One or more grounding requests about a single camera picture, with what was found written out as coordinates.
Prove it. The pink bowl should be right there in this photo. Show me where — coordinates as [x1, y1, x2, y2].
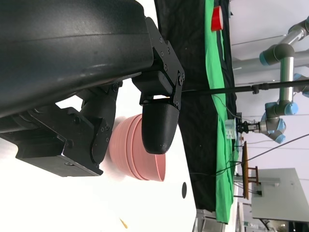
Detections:
[134, 114, 168, 183]
[126, 115, 145, 181]
[109, 115, 136, 178]

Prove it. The thin black cable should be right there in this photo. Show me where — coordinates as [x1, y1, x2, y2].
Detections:
[189, 134, 309, 177]

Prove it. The black backdrop cloth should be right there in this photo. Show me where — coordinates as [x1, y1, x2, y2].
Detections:
[154, 0, 239, 213]

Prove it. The black boom pole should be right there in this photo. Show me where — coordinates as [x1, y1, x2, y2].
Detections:
[182, 79, 309, 96]

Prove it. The clear plastic container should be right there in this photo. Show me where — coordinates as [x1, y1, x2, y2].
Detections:
[225, 118, 237, 141]

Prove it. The pale grey box cabinet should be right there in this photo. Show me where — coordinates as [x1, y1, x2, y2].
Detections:
[251, 168, 309, 223]

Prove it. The green cloth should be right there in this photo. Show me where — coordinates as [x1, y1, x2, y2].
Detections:
[204, 0, 240, 224]

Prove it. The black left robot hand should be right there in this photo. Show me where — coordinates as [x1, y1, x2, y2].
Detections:
[0, 0, 186, 178]

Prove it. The red cup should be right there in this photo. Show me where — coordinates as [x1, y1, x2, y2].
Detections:
[211, 6, 224, 32]

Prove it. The brown wooden rack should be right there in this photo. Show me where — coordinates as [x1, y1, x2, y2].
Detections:
[242, 141, 260, 200]

